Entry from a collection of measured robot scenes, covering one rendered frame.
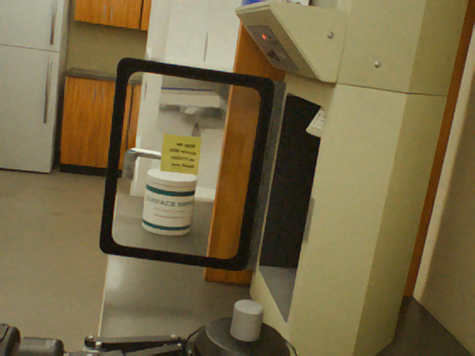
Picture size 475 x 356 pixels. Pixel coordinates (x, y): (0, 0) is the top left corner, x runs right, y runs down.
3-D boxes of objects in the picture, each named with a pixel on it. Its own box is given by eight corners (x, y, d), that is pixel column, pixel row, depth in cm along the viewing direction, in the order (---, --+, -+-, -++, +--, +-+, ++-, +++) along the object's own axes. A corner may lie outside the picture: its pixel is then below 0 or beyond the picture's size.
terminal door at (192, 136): (245, 272, 126) (276, 79, 117) (97, 253, 124) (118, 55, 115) (245, 271, 127) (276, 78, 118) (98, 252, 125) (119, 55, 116)
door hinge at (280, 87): (253, 269, 127) (283, 81, 118) (255, 274, 125) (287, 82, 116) (245, 269, 127) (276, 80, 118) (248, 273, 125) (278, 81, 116)
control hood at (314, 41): (285, 69, 118) (293, 16, 116) (337, 83, 87) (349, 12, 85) (226, 60, 116) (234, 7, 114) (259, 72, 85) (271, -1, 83)
